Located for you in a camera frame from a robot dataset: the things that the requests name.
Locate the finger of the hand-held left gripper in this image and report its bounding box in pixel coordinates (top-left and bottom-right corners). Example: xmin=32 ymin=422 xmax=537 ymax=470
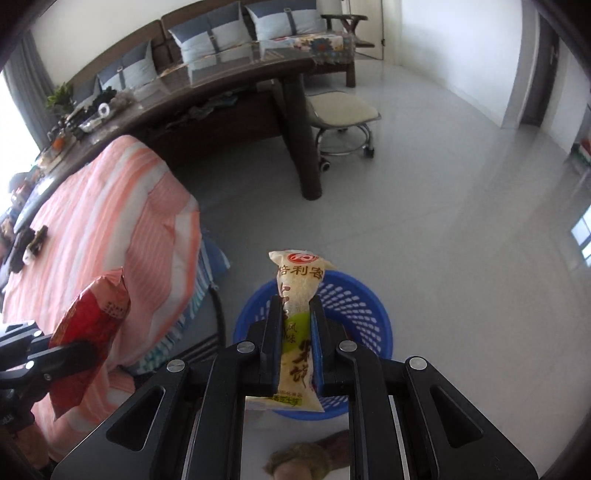
xmin=0 ymin=322 xmax=44 ymax=354
xmin=25 ymin=339 xmax=97 ymax=386

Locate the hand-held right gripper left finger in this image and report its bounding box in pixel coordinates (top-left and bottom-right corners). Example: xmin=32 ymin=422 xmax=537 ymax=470
xmin=51 ymin=294 xmax=284 ymax=480

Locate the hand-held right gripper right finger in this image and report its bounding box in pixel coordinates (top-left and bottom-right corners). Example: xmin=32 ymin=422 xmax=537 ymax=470
xmin=310 ymin=295 xmax=539 ymax=480

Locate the red snack bag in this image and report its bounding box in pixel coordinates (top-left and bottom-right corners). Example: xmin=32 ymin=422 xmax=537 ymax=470
xmin=48 ymin=268 xmax=131 ymax=421

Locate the blue plastic basket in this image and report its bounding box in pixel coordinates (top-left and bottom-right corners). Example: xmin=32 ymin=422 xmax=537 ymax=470
xmin=233 ymin=270 xmax=393 ymax=421

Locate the yellow snack packet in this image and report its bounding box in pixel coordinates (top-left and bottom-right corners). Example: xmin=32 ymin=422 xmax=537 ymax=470
xmin=245 ymin=250 xmax=338 ymax=412

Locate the olive fuzzy slipper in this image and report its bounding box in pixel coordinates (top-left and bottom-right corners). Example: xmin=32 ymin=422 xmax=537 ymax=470
xmin=267 ymin=441 xmax=334 ymax=480

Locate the orange white striped tablecloth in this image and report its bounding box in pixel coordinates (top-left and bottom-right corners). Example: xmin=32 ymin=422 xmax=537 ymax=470
xmin=0 ymin=134 xmax=204 ymax=462

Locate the beige swivel stool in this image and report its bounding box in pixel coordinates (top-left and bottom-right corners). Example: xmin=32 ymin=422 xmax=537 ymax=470
xmin=307 ymin=91 xmax=382 ymax=172

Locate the glass tray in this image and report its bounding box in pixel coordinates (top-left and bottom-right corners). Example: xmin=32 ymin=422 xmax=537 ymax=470
xmin=78 ymin=99 xmax=136 ymax=133

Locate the green potted plant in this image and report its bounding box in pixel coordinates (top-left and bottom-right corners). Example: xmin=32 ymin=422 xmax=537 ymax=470
xmin=46 ymin=82 xmax=75 ymax=114

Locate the grey curtain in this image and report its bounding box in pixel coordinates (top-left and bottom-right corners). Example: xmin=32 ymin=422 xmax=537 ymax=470
xmin=0 ymin=32 xmax=57 ymax=153

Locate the dark wooden coffee table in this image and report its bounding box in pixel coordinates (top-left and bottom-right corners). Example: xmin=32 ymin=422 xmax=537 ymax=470
xmin=14 ymin=55 xmax=324 ymax=232

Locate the grey blue cushion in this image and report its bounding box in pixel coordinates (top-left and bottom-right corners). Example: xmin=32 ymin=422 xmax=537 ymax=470
xmin=168 ymin=10 xmax=252 ymax=64
xmin=98 ymin=39 xmax=158 ymax=90
xmin=245 ymin=0 xmax=322 ymax=41

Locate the floral sofa cover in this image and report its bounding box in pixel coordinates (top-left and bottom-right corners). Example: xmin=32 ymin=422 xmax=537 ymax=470
xmin=272 ymin=32 xmax=359 ymax=64

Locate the white door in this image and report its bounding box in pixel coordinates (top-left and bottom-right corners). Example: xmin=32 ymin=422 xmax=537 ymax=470
xmin=350 ymin=0 xmax=385 ymax=61

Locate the brown wooden sofa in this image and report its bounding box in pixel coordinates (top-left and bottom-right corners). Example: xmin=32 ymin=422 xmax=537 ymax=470
xmin=69 ymin=0 xmax=371 ymax=93

